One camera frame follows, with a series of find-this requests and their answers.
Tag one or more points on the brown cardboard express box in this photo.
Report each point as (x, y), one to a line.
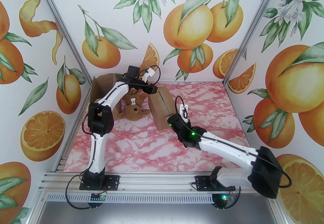
(103, 86)
(162, 106)

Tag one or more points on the brown teddy bear plush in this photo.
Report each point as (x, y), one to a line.
(134, 111)

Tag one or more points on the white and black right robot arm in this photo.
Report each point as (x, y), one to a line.
(227, 148)

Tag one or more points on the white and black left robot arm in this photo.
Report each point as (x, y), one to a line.
(97, 154)

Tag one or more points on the perforated metal strip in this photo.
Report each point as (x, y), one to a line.
(157, 197)

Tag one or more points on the small circuit board green light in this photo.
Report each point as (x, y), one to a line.
(226, 197)

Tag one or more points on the grey metal panel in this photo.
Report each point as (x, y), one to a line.
(157, 215)

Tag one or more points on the small blue circuit board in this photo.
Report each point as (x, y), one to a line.
(98, 197)

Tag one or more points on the aluminium frame rail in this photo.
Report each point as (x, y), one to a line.
(157, 182)

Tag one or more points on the aluminium corner post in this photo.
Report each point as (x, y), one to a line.
(67, 33)
(252, 28)

